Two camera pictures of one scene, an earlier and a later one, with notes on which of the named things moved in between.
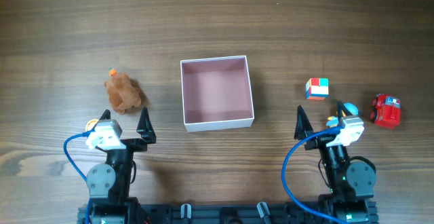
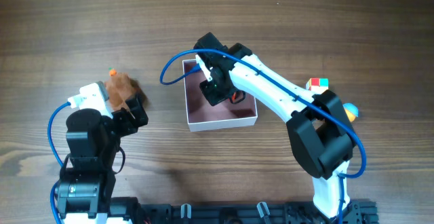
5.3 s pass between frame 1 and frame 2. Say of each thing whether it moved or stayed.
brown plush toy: stayed
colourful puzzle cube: stayed
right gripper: moved
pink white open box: stayed
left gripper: moved
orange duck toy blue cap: stayed
